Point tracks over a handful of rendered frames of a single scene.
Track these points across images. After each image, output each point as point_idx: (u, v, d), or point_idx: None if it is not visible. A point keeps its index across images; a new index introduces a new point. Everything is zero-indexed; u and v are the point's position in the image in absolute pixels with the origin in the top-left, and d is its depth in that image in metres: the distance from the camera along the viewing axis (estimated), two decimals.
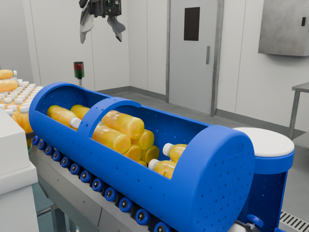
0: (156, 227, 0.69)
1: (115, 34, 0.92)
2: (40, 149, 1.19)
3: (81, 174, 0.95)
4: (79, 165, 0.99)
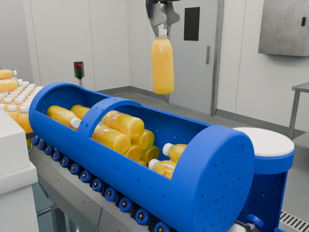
0: (156, 227, 0.69)
1: (164, 26, 0.84)
2: (40, 149, 1.19)
3: (81, 174, 0.95)
4: (79, 165, 0.99)
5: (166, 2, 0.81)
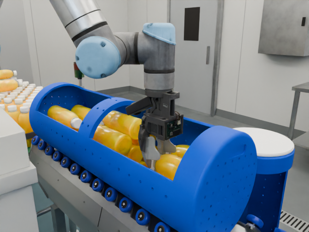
0: (157, 225, 0.69)
1: (158, 152, 0.75)
2: (40, 149, 1.19)
3: (82, 173, 0.95)
4: (79, 167, 0.99)
5: None
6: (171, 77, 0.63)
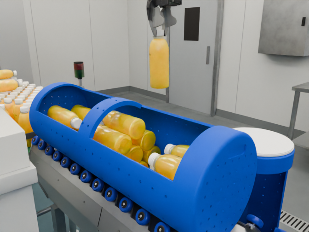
0: (157, 225, 0.69)
1: (162, 28, 0.93)
2: (40, 149, 1.19)
3: (82, 173, 0.95)
4: (79, 167, 0.99)
5: (165, 6, 0.90)
6: None
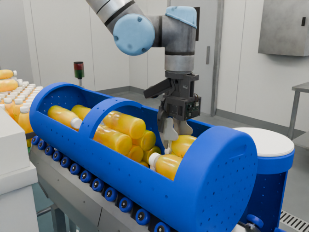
0: (157, 225, 0.69)
1: None
2: (40, 149, 1.19)
3: (82, 173, 0.95)
4: (79, 167, 0.99)
5: None
6: (191, 59, 0.65)
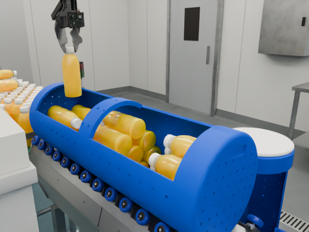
0: (157, 225, 0.69)
1: (73, 45, 1.09)
2: (40, 149, 1.19)
3: (82, 173, 0.95)
4: (79, 167, 0.99)
5: (74, 27, 1.06)
6: None
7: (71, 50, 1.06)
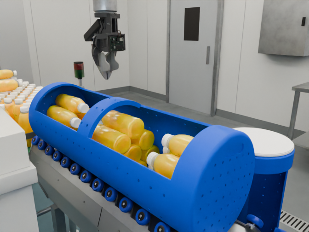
0: (156, 227, 0.69)
1: (105, 71, 0.92)
2: (40, 149, 1.19)
3: (81, 174, 0.95)
4: (79, 165, 0.99)
5: None
6: (113, 0, 0.81)
7: (83, 112, 1.09)
